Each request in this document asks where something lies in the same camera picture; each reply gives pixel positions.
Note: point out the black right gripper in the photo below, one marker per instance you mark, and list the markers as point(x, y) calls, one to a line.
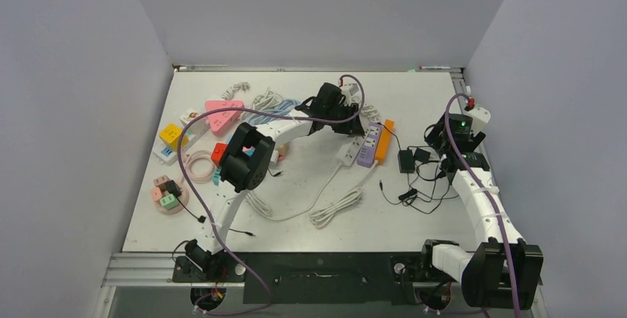
point(436, 138)

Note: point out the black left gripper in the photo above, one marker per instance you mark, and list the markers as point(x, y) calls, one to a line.
point(353, 127)

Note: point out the black plug adapter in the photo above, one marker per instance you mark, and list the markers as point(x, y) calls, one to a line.
point(422, 155)

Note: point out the black power adapter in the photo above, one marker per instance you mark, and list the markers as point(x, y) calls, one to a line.
point(405, 157)

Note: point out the white USB power strip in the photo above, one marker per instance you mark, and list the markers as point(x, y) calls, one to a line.
point(347, 154)

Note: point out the orange power strip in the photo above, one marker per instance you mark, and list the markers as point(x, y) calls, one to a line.
point(384, 141)

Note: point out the purple USB power strip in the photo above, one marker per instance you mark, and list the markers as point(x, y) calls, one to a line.
point(366, 155)

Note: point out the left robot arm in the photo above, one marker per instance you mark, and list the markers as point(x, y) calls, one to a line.
point(245, 162)

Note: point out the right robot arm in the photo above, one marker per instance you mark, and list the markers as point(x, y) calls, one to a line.
point(504, 270)

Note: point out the red cube socket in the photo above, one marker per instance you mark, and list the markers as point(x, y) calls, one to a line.
point(217, 153)

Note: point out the white picture cube socket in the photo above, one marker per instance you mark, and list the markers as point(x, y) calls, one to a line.
point(198, 127)

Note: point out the yellow cube socket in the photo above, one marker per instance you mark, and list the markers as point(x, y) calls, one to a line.
point(173, 137)

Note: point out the pink round socket base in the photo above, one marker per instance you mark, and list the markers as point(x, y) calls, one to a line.
point(169, 196)

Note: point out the pink triangular power strip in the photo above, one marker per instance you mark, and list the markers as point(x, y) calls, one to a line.
point(220, 122)

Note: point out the white flat power strip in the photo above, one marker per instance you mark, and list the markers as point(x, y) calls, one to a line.
point(165, 155)

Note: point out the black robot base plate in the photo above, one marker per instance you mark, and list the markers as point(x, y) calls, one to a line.
point(320, 277)

